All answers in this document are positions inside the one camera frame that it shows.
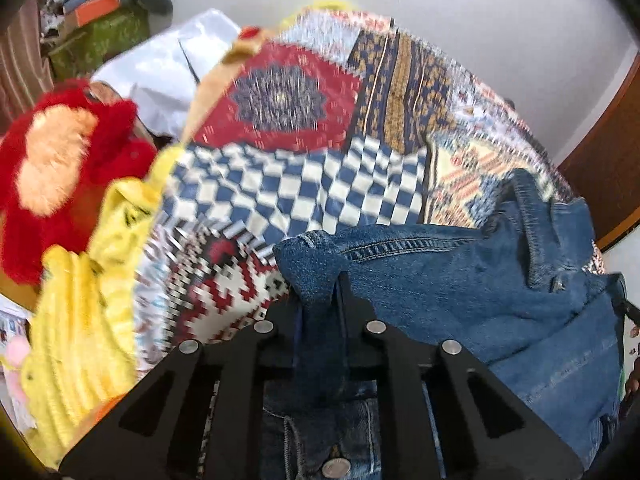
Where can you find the red plush toy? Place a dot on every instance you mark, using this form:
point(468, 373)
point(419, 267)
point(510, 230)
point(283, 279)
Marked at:
point(55, 160)

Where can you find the yellow cushion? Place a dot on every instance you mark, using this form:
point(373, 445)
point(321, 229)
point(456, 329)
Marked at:
point(325, 4)

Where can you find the striped red-brown curtain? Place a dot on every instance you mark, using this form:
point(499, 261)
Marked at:
point(22, 60)

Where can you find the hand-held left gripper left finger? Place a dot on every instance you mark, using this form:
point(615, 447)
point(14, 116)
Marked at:
point(280, 340)

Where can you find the patchwork printed quilt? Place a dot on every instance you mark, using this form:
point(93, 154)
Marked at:
point(310, 110)

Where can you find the scattered papers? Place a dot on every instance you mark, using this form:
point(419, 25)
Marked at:
point(15, 325)

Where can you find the yellow fleece blanket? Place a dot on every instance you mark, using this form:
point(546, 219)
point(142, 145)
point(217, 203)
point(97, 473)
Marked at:
point(75, 330)

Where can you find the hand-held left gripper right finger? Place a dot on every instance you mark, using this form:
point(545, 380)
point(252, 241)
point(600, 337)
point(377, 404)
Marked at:
point(356, 330)

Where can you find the wooden door frame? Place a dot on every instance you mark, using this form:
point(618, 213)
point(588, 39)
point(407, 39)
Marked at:
point(607, 170)

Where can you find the blue denim jeans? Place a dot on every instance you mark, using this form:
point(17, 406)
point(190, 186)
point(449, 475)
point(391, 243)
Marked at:
point(450, 280)

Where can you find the pink plush toy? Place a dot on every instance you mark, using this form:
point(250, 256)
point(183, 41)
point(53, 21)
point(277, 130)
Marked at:
point(16, 355)

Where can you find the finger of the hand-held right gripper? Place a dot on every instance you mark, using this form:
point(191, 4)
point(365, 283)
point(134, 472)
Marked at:
point(627, 307)

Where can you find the green patterned box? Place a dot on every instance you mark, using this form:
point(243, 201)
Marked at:
point(100, 42)

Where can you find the orange shoebox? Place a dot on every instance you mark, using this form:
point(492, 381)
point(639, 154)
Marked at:
point(97, 9)

